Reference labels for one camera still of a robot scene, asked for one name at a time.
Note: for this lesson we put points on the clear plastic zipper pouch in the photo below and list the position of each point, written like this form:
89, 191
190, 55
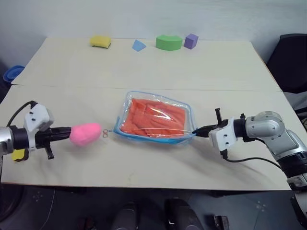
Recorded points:
154, 140

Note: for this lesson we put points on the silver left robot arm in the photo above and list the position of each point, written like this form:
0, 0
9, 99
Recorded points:
7, 141

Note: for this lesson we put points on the small yellow foam piece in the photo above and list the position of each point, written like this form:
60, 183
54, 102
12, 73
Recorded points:
19, 155

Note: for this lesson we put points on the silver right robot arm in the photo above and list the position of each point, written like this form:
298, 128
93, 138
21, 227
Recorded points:
275, 134

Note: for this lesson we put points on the grey fabric seat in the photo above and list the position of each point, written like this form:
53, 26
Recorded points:
297, 101

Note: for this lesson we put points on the pink fluffy cloth ball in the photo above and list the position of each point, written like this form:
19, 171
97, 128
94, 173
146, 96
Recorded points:
85, 133

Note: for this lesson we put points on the dark rounded shape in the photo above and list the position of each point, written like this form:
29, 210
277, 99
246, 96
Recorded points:
124, 218

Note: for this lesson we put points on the yellow sponge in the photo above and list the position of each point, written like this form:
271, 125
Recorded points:
100, 42

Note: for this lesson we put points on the orange folded cloth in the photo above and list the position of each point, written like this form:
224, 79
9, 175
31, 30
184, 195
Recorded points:
156, 117

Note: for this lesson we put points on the purple foam cube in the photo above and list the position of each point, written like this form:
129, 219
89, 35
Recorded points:
191, 41

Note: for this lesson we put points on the blue foam wedge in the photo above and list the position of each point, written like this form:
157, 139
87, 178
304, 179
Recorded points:
138, 45

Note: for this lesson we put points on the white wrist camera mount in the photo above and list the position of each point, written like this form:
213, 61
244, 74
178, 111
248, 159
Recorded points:
36, 117
221, 139

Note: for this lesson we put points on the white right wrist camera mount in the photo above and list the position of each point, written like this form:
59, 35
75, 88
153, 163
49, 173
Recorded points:
221, 139

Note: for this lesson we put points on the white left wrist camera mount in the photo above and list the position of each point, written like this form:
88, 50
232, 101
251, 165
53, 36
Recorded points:
36, 117

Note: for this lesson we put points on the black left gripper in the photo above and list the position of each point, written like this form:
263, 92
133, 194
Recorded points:
44, 137

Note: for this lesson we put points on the blue plastic container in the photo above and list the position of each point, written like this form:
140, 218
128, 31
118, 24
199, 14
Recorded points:
13, 73

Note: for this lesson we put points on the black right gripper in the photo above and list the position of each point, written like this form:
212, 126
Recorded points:
218, 119

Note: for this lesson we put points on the black office chair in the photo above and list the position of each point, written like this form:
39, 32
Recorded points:
287, 64

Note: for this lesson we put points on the green foam arch block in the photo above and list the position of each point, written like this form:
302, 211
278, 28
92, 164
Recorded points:
168, 43

